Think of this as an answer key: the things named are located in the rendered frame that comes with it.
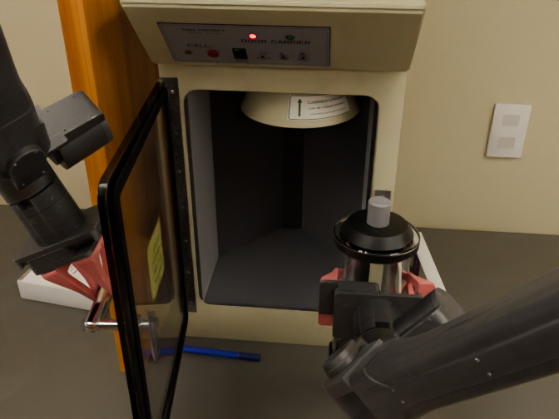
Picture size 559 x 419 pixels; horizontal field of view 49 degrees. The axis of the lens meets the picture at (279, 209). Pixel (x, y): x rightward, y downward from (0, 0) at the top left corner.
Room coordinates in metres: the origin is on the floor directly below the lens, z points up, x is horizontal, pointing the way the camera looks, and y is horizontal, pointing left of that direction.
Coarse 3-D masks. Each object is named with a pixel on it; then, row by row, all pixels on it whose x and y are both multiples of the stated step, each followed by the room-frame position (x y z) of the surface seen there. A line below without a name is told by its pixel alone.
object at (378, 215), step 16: (368, 208) 0.65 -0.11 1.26; (384, 208) 0.64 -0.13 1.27; (352, 224) 0.65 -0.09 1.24; (368, 224) 0.65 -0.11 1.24; (384, 224) 0.64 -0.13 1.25; (400, 224) 0.65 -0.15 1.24; (352, 240) 0.63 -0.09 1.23; (368, 240) 0.62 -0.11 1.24; (384, 240) 0.62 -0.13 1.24; (400, 240) 0.62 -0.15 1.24
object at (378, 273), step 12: (348, 216) 0.69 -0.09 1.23; (336, 228) 0.66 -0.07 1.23; (360, 252) 0.61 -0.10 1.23; (372, 252) 0.60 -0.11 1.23; (384, 252) 0.61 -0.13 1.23; (396, 252) 0.61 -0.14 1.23; (408, 252) 0.61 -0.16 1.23; (348, 264) 0.62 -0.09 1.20; (360, 264) 0.61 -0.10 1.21; (372, 264) 0.61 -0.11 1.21; (384, 264) 0.61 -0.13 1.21; (396, 264) 0.61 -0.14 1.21; (408, 264) 0.63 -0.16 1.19; (348, 276) 0.62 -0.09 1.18; (360, 276) 0.61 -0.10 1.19; (372, 276) 0.61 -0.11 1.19; (384, 276) 0.61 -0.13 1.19; (396, 276) 0.61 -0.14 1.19; (384, 288) 0.61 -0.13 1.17; (396, 288) 0.61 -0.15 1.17; (336, 348) 0.63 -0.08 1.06
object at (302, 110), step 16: (256, 96) 0.82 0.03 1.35; (272, 96) 0.80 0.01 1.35; (288, 96) 0.80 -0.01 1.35; (304, 96) 0.79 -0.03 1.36; (320, 96) 0.80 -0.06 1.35; (336, 96) 0.81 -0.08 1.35; (352, 96) 0.84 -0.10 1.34; (256, 112) 0.81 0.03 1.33; (272, 112) 0.79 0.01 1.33; (288, 112) 0.79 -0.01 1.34; (304, 112) 0.78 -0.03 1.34; (320, 112) 0.79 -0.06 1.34; (336, 112) 0.80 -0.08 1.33; (352, 112) 0.82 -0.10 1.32; (304, 128) 0.78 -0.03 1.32
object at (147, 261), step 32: (160, 128) 0.71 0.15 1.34; (160, 160) 0.69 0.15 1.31; (128, 192) 0.53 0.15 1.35; (160, 192) 0.67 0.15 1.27; (128, 224) 0.52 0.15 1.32; (160, 224) 0.65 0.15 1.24; (128, 256) 0.50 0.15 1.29; (160, 256) 0.63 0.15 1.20; (160, 288) 0.61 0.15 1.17; (160, 320) 0.60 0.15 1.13; (128, 352) 0.46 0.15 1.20; (160, 352) 0.58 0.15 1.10; (128, 384) 0.46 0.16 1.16; (160, 384) 0.56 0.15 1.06; (160, 416) 0.54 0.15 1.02
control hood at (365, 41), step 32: (128, 0) 0.67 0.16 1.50; (160, 0) 0.66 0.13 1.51; (192, 0) 0.66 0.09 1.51; (224, 0) 0.66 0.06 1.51; (256, 0) 0.66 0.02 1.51; (288, 0) 0.65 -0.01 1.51; (320, 0) 0.65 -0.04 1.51; (352, 0) 0.65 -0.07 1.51; (384, 0) 0.64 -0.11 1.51; (416, 0) 0.65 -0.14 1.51; (160, 32) 0.70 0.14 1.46; (352, 32) 0.67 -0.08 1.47; (384, 32) 0.67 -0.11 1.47; (416, 32) 0.66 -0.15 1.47; (192, 64) 0.76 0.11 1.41; (224, 64) 0.75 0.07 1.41; (256, 64) 0.74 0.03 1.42; (352, 64) 0.72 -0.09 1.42; (384, 64) 0.72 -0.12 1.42
